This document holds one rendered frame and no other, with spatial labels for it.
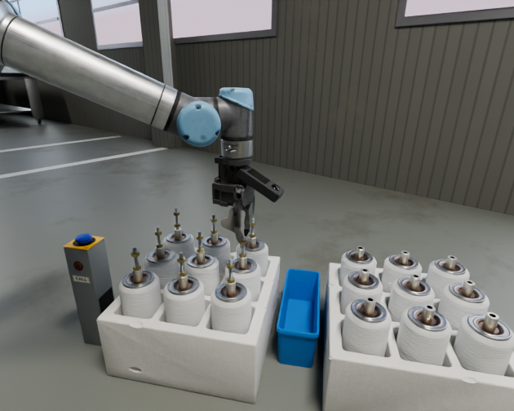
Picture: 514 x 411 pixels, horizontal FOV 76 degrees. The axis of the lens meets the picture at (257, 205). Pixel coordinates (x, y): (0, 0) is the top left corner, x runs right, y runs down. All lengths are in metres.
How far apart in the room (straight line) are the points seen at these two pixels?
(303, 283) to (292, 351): 0.29
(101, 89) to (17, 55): 0.11
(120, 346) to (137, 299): 0.13
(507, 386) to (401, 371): 0.19
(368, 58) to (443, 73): 0.47
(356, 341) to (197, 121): 0.55
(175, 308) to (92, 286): 0.27
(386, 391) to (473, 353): 0.19
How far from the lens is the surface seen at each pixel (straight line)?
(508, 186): 2.36
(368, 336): 0.77
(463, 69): 2.33
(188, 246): 1.04
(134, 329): 0.87
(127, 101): 0.59
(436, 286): 1.03
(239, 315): 0.79
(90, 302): 1.03
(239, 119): 0.74
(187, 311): 0.82
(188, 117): 0.57
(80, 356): 1.11
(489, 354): 0.84
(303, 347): 0.94
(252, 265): 0.89
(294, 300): 1.19
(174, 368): 0.90
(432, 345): 0.80
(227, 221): 0.82
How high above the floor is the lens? 0.72
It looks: 21 degrees down
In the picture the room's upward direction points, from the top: 1 degrees clockwise
